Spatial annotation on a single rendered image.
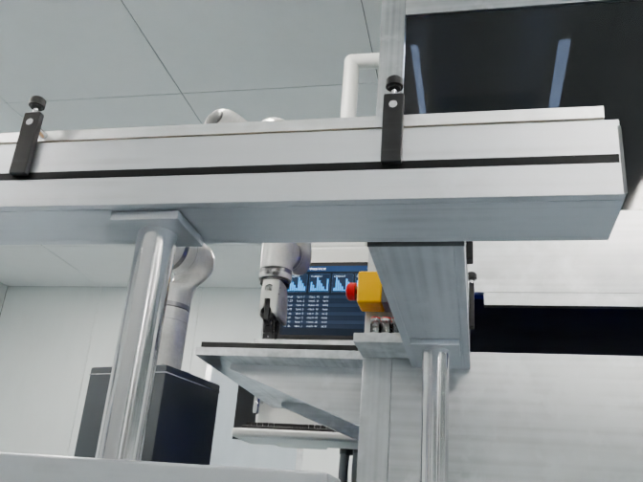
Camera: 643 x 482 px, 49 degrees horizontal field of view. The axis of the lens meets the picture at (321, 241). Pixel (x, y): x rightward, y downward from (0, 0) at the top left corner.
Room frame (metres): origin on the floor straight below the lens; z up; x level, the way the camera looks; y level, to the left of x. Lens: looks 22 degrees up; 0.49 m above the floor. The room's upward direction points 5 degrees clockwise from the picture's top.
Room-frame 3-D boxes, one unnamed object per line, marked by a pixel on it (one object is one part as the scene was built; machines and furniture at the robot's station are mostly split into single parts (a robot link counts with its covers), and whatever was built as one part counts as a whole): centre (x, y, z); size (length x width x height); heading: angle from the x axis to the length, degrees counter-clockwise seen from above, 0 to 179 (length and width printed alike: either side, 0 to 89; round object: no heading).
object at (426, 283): (1.18, -0.20, 0.92); 0.69 x 0.15 x 0.16; 167
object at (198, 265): (1.98, 0.40, 1.16); 0.19 x 0.12 x 0.24; 144
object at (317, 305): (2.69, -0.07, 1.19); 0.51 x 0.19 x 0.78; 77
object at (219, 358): (1.94, -0.04, 0.87); 0.70 x 0.48 x 0.02; 167
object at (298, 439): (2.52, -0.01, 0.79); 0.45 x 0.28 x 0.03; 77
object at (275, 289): (1.73, 0.11, 1.03); 0.10 x 0.07 x 0.11; 167
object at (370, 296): (1.49, -0.13, 0.99); 0.08 x 0.07 x 0.07; 77
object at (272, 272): (1.73, 0.11, 1.09); 0.09 x 0.08 x 0.03; 167
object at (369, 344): (1.47, -0.16, 0.87); 0.14 x 0.13 x 0.02; 77
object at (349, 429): (2.19, -0.09, 0.79); 0.34 x 0.03 x 0.13; 77
